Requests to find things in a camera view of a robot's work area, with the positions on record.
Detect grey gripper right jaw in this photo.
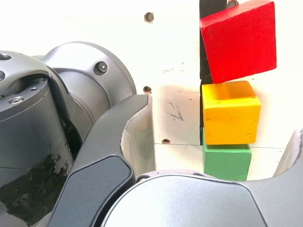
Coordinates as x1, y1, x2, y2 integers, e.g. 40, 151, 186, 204
100, 128, 303, 227

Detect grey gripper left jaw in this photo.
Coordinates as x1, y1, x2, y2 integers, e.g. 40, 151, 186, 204
46, 94, 157, 227

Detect green cube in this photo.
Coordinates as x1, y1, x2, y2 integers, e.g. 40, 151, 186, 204
202, 127, 252, 182

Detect yellow cube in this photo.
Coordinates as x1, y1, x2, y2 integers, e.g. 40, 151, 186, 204
201, 80, 262, 145

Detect red cube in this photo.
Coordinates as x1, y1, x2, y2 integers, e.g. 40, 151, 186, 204
199, 0, 277, 84

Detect black tape strip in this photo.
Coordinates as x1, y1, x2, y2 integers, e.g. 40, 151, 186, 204
199, 0, 227, 133

